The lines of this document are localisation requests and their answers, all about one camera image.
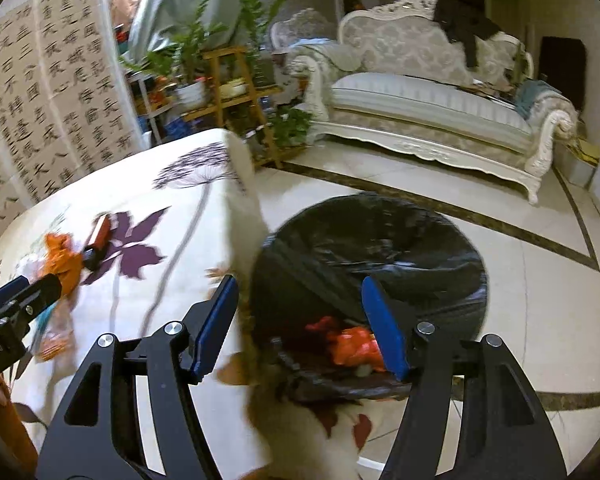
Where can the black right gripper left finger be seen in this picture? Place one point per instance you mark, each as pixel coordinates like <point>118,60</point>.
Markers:
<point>128,412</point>

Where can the clear orange printed plastic bag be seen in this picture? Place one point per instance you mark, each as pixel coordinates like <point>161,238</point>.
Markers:
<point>53,331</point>

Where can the dark red cloth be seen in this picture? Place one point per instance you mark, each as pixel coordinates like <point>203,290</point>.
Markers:
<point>350,346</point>

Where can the orange crumpled plastic bag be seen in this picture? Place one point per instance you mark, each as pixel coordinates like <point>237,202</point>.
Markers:
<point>62,261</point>

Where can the red black bottle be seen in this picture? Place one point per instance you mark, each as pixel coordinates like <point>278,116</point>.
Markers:
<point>97,242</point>

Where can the floral cream tablecloth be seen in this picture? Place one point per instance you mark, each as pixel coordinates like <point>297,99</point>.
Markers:
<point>184,215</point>

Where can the calligraphy folding screen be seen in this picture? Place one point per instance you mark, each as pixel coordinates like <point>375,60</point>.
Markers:
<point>65,109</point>

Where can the metal storage shelf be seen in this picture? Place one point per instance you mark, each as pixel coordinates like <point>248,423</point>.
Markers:
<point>153,103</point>

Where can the wooden plant stand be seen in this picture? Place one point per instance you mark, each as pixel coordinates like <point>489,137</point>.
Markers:
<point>252,96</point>

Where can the potted green plant white pot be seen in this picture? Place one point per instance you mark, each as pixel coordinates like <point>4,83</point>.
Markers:
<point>181,61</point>

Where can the ornate white grey sofa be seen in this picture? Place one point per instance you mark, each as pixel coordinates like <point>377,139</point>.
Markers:
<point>391,78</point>

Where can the black garment on sofa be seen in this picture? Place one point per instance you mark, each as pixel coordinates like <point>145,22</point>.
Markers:
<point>464,25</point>

